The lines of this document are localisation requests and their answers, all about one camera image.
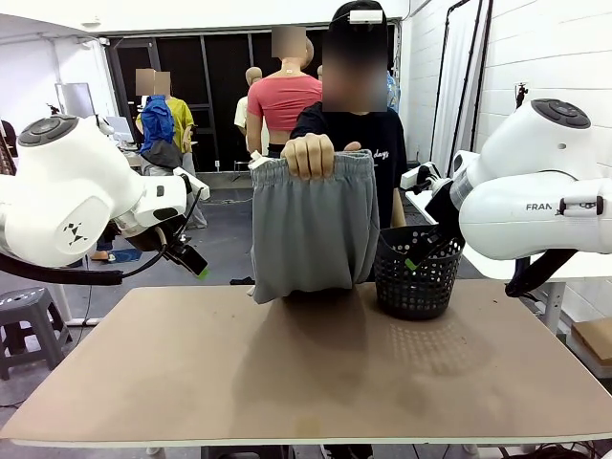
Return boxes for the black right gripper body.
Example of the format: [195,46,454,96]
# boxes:
[424,183,464,240]

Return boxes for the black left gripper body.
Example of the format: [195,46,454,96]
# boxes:
[128,224,192,263]

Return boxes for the grey training pants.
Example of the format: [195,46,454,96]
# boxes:
[246,148,382,306]

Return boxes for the person left forearm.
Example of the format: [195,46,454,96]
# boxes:
[390,187,408,230]

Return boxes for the person right hand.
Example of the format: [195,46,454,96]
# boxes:
[280,133,337,184]

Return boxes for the black perforated plastic basket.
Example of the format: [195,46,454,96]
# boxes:
[373,225,467,322]

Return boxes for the person torso black t-shirt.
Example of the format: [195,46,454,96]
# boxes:
[289,104,409,230]

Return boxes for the black light stand pole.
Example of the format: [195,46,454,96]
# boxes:
[428,0,474,166]
[465,0,494,154]

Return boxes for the mannequin with floral blue shirt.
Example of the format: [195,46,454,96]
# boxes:
[384,70,402,115]

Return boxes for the grey plastic stool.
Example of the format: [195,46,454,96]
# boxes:
[0,286,74,382]

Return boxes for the grey framed whiteboard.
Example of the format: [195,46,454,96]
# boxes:
[54,82,96,119]

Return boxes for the mannequin with red top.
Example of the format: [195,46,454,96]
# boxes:
[246,36,324,159]

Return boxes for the bald mannequin pale shirt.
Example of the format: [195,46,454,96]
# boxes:
[233,66,265,162]

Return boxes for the brown cardboard box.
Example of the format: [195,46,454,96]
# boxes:
[570,317,612,368]

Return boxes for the black cap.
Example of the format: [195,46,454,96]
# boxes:
[327,0,387,37]

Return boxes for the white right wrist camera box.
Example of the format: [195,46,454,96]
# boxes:
[400,162,445,191]

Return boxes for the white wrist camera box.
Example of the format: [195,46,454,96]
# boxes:
[400,162,445,191]
[173,166,211,202]

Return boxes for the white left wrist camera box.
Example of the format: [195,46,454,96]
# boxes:
[173,166,211,202]

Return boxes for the black left arm cable sleeve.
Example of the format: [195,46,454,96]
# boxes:
[0,189,205,287]

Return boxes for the black arm cable sleeve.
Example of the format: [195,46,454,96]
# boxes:
[0,189,205,287]
[504,247,580,298]

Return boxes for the black right arm cable sleeve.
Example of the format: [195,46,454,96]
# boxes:
[504,247,580,298]

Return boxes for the white head-mounted camera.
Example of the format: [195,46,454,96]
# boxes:
[348,10,386,25]

